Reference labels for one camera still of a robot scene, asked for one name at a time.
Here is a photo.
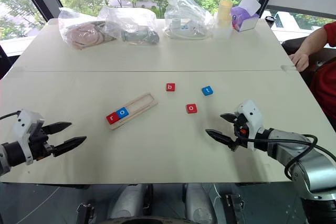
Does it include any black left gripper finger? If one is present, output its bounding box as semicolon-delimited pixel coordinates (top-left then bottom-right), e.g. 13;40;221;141
41;121;72;135
51;136;88;157

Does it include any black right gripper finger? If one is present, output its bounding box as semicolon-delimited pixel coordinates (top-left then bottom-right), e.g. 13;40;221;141
205;129;239;152
219;113;239;124

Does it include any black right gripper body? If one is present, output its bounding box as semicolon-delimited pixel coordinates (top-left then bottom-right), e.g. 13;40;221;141
232;114;249;149

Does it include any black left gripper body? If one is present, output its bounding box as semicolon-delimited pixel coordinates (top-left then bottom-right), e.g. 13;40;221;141
28;126;58;161

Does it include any red letter tile r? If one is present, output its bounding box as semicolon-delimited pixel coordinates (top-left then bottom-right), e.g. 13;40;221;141
106;113;121;125

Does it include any blue letter tile o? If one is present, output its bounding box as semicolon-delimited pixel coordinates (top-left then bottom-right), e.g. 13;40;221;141
117;107;131;119

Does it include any grey robot leg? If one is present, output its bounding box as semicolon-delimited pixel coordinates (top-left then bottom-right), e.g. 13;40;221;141
108;184;148;220
184;183;219;224

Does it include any wooden letter tray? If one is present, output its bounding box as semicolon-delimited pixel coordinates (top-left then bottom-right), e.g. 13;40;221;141
106;92;159;131

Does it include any person right hand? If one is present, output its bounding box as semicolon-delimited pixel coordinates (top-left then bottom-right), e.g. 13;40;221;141
288;51;310;72

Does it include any clear plastic container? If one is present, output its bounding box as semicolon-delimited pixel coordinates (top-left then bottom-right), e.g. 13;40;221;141
213;20;234;39

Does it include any person torso red shirt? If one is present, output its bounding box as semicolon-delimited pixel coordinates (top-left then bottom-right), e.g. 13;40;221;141
309;20;336;130

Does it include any dark brown chair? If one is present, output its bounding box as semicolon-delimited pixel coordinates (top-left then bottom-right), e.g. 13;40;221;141
281;38;336;78

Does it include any white cardboard box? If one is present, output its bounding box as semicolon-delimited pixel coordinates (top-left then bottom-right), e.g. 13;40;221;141
232;0;262;33

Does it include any clear bag with pink items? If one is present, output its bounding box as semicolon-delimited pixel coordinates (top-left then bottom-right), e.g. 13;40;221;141
58;7;118;51

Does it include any purple plastic pouch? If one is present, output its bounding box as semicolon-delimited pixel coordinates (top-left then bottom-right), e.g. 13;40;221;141
230;6;253;29

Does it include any clear bag with power strip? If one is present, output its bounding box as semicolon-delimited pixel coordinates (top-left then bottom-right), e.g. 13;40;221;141
164;0;215;41

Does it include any clear bag with grey tool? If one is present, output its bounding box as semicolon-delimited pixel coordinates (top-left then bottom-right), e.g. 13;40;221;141
98;5;160;46

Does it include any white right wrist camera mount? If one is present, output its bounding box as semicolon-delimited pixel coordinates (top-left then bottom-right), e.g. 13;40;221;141
234;100;265;152

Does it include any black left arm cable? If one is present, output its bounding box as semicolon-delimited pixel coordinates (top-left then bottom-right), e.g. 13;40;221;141
0;110;22;121

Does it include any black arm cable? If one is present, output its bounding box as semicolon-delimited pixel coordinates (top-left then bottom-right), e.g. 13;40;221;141
0;110;22;121
236;134;319;180

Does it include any black bracket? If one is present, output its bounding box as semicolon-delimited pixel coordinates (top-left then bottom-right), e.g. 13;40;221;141
76;202;96;224
224;194;245;224

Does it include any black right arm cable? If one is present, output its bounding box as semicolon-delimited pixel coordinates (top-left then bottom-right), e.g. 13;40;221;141
236;134;319;180

